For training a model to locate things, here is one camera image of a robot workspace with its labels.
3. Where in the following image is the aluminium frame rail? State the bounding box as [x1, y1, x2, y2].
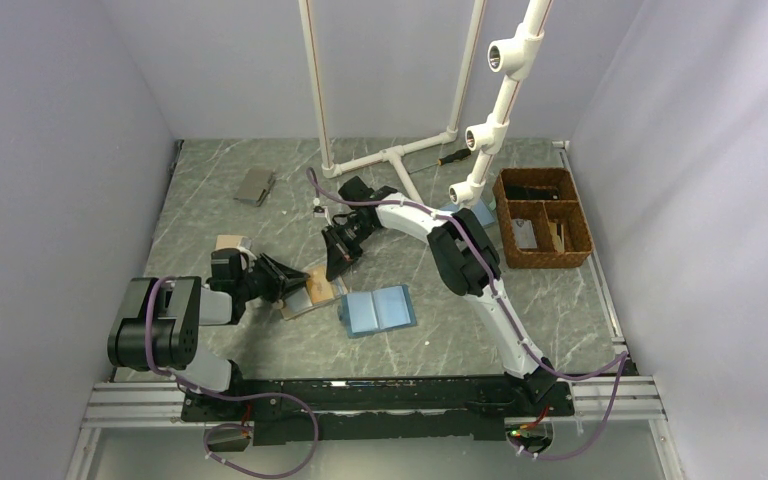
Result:
[66, 373, 685, 479]

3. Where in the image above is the black item in basket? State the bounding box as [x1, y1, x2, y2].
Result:
[504, 185, 560, 201]

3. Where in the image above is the blue card holder behind post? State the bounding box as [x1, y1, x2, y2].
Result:
[441, 200, 496, 228]

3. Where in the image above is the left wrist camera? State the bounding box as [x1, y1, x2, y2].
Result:
[208, 248, 248, 293]

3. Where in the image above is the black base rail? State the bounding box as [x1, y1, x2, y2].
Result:
[181, 374, 575, 446]

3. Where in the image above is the open blue card holder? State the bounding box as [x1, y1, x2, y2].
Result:
[337, 284, 417, 338]

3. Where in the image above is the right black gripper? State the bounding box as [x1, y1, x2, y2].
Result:
[321, 219, 377, 283]

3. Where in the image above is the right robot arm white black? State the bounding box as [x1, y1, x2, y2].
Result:
[322, 194, 556, 415]

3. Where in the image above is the tan card holder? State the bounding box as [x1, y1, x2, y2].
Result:
[214, 234, 252, 251]

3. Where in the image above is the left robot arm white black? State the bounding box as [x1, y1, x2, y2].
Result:
[106, 248, 309, 420]

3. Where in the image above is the grey card holder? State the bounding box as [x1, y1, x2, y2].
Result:
[233, 168, 275, 207]

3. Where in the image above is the white card in basket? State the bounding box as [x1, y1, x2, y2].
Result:
[511, 218, 538, 250]

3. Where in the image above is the white pvc pipe post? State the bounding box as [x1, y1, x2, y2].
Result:
[449, 0, 553, 208]

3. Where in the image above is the brown wicker basket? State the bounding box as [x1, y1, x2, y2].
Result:
[493, 167, 593, 269]

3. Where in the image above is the black orange screwdriver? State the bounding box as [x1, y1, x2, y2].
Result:
[409, 148, 472, 175]

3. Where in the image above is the white pvc pipe frame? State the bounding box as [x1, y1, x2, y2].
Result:
[298, 0, 486, 202]

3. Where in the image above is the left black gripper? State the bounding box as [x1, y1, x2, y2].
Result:
[236, 252, 310, 303]

